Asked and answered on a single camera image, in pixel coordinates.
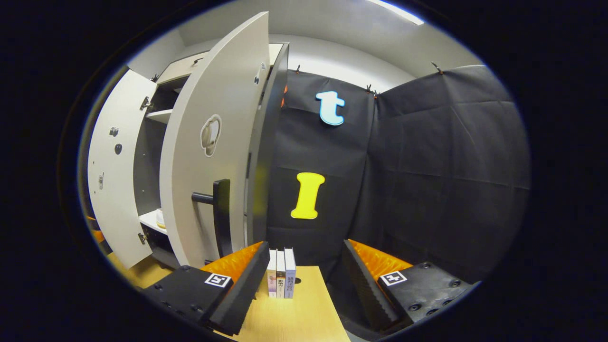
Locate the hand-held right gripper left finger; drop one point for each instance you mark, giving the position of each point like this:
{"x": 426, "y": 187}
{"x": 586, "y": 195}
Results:
{"x": 242, "y": 294}

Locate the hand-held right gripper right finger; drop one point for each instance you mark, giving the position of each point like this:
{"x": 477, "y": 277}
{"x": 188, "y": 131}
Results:
{"x": 365, "y": 294}

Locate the white canvas shoe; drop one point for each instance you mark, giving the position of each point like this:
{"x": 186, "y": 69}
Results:
{"x": 160, "y": 218}

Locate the white grey shoe cabinet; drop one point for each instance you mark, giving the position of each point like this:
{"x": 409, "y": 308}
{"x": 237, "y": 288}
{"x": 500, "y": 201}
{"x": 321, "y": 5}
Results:
{"x": 266, "y": 142}

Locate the white shoe cabinet door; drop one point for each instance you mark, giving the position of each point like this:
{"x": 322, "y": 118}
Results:
{"x": 114, "y": 204}
{"x": 213, "y": 85}

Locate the black backdrop cloth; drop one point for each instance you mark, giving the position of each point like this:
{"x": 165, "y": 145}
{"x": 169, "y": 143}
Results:
{"x": 427, "y": 166}

